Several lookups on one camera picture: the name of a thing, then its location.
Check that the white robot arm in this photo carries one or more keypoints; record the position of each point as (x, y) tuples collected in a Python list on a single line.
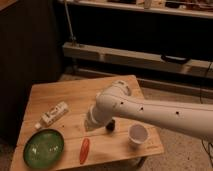
[(116, 101)]

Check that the black eraser block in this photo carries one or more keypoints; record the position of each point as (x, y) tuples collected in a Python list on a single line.
[(111, 125)]

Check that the wooden shelf bench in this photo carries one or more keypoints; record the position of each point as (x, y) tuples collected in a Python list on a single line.
[(136, 59)]

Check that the white tube bottle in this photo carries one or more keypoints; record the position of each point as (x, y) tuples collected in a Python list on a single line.
[(52, 115)]

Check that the white paper cup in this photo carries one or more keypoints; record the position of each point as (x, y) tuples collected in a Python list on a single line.
[(137, 135)]

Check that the metal pole stand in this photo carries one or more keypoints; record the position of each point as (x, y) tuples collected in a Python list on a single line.
[(72, 37)]

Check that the orange carrot toy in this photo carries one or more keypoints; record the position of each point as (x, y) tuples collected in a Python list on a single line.
[(84, 150)]

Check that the wooden table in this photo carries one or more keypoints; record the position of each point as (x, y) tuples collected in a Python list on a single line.
[(104, 149)]

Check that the green glass plate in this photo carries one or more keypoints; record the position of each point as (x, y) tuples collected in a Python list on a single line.
[(43, 149)]

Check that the black handle on shelf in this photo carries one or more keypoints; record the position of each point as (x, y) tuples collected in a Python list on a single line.
[(175, 59)]

